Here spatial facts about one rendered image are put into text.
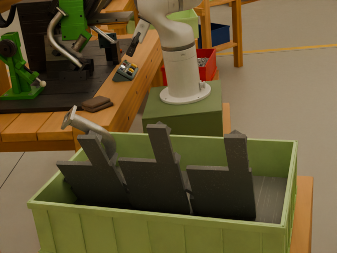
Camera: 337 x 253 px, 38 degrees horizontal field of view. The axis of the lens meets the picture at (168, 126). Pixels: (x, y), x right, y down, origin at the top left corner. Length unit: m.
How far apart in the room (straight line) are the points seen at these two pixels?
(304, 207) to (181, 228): 0.44
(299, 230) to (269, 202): 0.10
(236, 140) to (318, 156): 2.40
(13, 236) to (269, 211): 1.89
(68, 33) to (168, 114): 0.85
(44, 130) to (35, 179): 1.61
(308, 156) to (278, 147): 1.99
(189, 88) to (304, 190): 0.54
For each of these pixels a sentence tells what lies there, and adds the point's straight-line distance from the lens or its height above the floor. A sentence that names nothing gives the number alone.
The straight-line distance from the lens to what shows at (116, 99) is 2.00.
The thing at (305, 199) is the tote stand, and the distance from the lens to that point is 1.46.
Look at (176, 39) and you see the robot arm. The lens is 1.68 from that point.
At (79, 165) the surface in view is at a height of 1.02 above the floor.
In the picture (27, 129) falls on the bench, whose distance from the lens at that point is 1.90.
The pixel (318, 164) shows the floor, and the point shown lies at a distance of 3.31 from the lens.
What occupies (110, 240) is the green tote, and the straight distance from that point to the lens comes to 1.21.
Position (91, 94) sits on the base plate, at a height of 0.90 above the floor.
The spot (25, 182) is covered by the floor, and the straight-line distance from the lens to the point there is 3.44.
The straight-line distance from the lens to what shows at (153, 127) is 1.07.
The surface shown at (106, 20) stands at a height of 1.12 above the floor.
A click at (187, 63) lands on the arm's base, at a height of 1.09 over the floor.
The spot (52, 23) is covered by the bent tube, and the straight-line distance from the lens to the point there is 2.34.
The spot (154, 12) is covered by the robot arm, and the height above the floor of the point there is 1.28.
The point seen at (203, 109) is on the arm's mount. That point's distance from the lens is 1.66.
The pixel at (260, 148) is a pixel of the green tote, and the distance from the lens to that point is 1.42.
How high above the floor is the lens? 1.57
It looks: 24 degrees down
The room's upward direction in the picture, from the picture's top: 6 degrees counter-clockwise
